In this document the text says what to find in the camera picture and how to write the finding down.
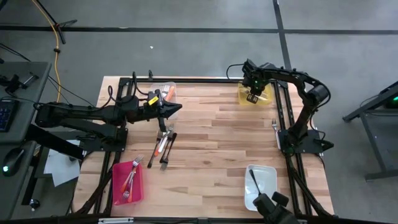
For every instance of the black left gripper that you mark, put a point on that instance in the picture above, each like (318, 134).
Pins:
(154, 110)

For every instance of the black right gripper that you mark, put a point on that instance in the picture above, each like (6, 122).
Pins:
(255, 77)

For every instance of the silver metal fork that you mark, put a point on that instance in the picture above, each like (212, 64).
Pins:
(129, 177)
(163, 167)

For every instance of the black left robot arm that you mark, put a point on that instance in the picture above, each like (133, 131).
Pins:
(81, 112)

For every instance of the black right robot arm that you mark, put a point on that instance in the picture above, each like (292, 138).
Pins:
(306, 115)

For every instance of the yellow plastic container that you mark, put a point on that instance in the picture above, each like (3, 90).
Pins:
(270, 101)

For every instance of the yellow label tag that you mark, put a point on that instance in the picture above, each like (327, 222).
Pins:
(153, 100)

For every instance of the clear plastic container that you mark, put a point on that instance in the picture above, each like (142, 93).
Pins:
(158, 86)

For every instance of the pink plastic container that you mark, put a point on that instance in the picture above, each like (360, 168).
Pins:
(119, 174)

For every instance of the white plastic container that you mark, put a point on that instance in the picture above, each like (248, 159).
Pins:
(267, 183)

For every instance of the black bulky device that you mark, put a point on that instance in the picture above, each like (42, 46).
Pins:
(273, 208)

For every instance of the black desk support bar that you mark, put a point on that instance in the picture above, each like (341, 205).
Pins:
(56, 143)

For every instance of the white paper sheets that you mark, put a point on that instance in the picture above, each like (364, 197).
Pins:
(59, 168)

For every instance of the black tripod stand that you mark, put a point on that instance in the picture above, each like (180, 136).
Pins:
(62, 35)

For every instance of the black box with green light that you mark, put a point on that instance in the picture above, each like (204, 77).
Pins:
(390, 93)

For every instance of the dark grey side stand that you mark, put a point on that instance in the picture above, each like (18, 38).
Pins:
(382, 149)

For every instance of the grey desk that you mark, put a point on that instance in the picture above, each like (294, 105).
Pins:
(28, 90)

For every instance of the black desk clamp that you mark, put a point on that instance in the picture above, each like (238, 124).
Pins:
(12, 83)

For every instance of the black backlit keyboard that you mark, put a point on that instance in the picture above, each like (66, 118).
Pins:
(6, 115)

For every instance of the black computer mouse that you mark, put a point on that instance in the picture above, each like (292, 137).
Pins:
(14, 160)

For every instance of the black caster wheel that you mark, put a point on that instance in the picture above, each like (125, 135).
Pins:
(34, 203)

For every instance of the black frame clamp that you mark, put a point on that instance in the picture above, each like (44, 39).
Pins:
(150, 74)

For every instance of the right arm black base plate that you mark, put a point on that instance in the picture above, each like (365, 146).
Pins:
(314, 146)

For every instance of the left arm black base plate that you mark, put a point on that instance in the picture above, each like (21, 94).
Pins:
(93, 144)

